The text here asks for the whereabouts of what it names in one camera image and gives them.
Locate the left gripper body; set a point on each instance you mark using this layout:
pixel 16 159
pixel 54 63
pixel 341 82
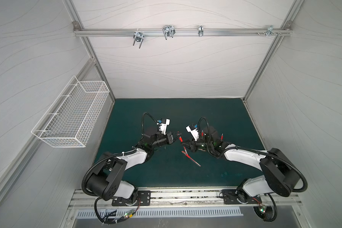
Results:
pixel 169 137

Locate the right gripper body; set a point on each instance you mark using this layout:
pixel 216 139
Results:
pixel 192 145

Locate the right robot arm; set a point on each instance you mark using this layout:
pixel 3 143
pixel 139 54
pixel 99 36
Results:
pixel 279 175

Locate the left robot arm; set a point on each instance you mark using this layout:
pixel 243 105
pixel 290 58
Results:
pixel 105 178

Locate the green table mat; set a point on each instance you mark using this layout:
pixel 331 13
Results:
pixel 169 167

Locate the metal u-bolt clamp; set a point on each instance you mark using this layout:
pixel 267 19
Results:
pixel 168 31
pixel 138 38

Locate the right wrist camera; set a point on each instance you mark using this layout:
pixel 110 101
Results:
pixel 193 130

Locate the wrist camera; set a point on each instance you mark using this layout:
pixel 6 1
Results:
pixel 193 130
pixel 162 125

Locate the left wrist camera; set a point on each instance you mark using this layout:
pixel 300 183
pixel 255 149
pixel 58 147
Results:
pixel 162 125

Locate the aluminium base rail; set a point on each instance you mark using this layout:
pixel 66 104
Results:
pixel 183 197

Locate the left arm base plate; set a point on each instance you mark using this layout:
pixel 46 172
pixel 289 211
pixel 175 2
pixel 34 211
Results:
pixel 142 198

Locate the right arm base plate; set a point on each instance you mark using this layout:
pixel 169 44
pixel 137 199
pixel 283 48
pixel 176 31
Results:
pixel 230 196

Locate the white slotted cable duct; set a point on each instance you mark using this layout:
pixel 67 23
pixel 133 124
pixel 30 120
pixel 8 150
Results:
pixel 200 212

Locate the white wire basket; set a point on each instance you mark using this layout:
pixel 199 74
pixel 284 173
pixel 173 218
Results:
pixel 70 119

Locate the metal bracket clamp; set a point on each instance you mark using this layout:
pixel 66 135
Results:
pixel 200 31

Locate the aluminium cross rail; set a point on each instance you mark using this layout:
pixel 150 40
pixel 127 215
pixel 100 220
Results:
pixel 179 32

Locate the metal corner bracket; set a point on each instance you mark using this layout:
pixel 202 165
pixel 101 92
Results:
pixel 269 32

